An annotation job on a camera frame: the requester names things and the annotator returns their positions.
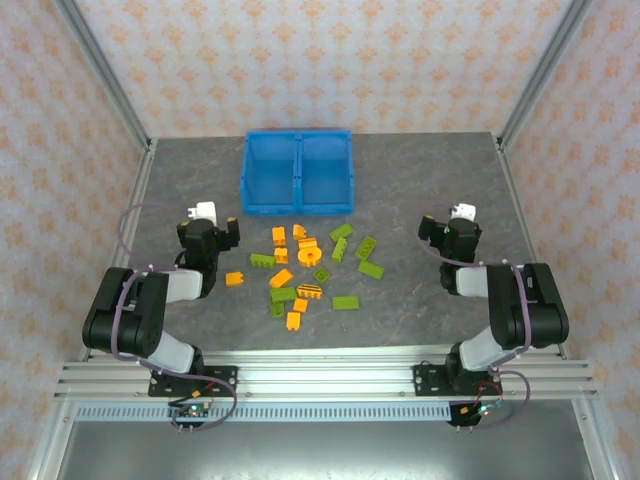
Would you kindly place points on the green lego brick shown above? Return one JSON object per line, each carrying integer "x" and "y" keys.
{"x": 339, "y": 249}
{"x": 276, "y": 310}
{"x": 283, "y": 294}
{"x": 341, "y": 233}
{"x": 370, "y": 269}
{"x": 366, "y": 248}
{"x": 262, "y": 260}

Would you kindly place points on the orange round lego piece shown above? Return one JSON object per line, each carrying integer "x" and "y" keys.
{"x": 303, "y": 257}

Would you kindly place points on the orange black striped lego brick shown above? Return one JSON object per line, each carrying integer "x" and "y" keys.
{"x": 310, "y": 290}

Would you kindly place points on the small green square lego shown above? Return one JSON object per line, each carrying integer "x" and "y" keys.
{"x": 321, "y": 274}

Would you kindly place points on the green lego plate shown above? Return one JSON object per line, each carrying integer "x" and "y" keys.
{"x": 345, "y": 303}

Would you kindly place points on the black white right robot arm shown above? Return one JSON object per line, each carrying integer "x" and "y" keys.
{"x": 525, "y": 310}

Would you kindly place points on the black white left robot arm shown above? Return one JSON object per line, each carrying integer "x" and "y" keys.
{"x": 125, "y": 320}

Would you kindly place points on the orange sloped lego brick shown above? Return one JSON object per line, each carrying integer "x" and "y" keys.
{"x": 281, "y": 278}

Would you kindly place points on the blue plastic bin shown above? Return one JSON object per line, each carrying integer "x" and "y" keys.
{"x": 325, "y": 175}
{"x": 270, "y": 175}

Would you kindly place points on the small controller circuit board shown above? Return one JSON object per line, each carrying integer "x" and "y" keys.
{"x": 192, "y": 411}
{"x": 480, "y": 412}

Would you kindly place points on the grey metal panel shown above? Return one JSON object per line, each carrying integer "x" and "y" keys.
{"x": 325, "y": 452}

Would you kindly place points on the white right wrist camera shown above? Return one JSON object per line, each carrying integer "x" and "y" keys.
{"x": 465, "y": 211}

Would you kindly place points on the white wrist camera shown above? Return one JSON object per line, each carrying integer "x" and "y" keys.
{"x": 465, "y": 211}
{"x": 205, "y": 210}

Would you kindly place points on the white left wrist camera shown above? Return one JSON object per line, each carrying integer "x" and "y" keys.
{"x": 205, "y": 210}

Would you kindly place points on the aluminium table side rail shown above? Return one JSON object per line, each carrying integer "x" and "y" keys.
{"x": 511, "y": 175}
{"x": 141, "y": 175}

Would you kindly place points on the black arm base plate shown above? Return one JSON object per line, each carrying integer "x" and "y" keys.
{"x": 425, "y": 380}
{"x": 225, "y": 380}

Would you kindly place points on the aluminium mounting rail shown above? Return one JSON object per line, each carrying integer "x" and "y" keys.
{"x": 325, "y": 380}

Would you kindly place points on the aluminium frame post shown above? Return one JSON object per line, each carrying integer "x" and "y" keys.
{"x": 104, "y": 70}
{"x": 544, "y": 70}
{"x": 597, "y": 445}
{"x": 50, "y": 445}

